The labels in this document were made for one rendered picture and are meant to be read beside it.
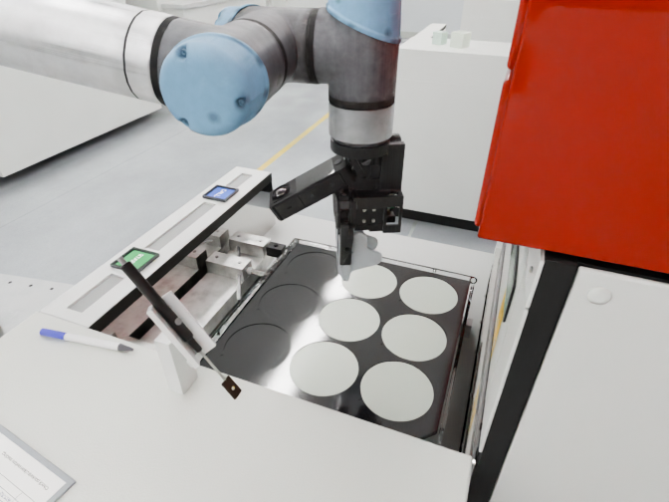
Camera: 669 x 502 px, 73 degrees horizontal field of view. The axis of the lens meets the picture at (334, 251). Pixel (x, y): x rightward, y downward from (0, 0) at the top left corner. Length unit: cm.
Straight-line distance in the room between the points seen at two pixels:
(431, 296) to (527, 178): 50
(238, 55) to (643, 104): 27
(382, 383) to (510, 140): 42
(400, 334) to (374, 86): 39
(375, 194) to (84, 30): 33
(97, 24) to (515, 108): 33
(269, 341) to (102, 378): 23
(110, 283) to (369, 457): 50
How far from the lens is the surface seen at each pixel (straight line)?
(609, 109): 31
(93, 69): 45
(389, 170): 55
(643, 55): 31
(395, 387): 65
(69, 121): 409
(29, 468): 59
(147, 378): 62
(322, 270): 84
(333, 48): 49
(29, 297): 109
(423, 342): 72
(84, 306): 78
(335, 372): 67
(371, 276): 83
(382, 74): 50
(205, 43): 38
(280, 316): 75
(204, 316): 81
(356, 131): 51
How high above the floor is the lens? 141
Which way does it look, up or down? 35 degrees down
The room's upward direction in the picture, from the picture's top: straight up
